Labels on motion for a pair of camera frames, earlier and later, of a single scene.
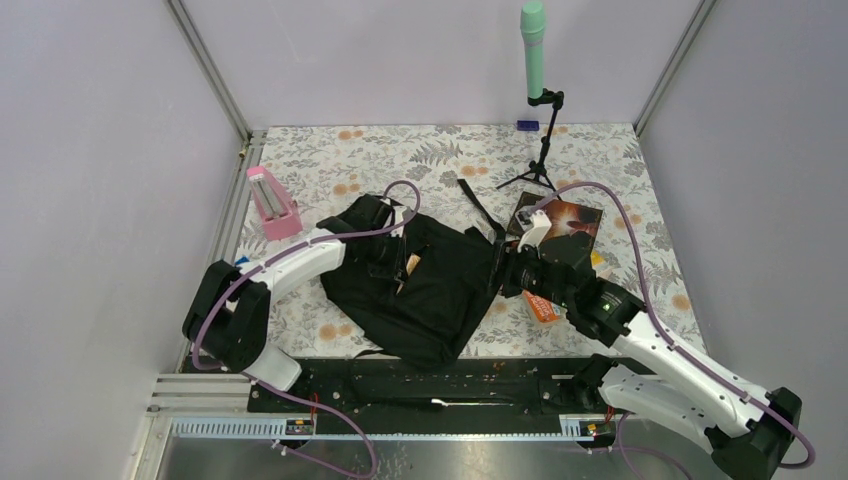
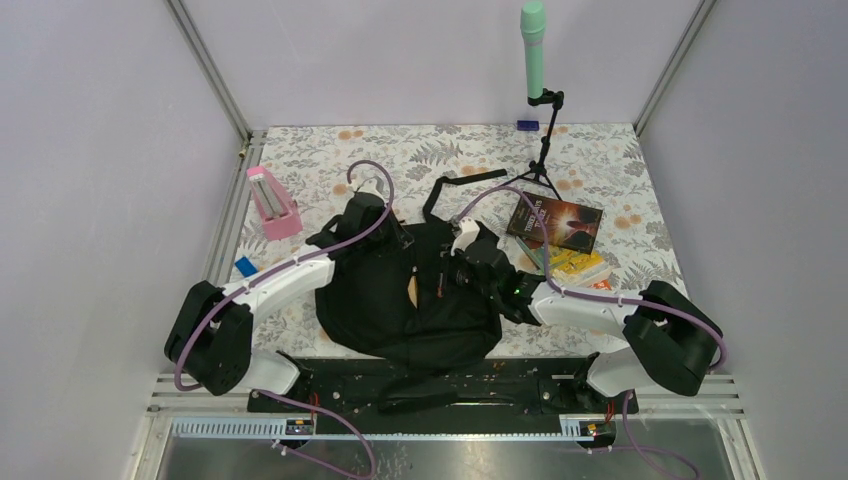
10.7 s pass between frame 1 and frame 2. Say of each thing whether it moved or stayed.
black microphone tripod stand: stayed
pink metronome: stayed
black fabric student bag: moved
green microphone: stayed
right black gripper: moved
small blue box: stayed
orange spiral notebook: moved
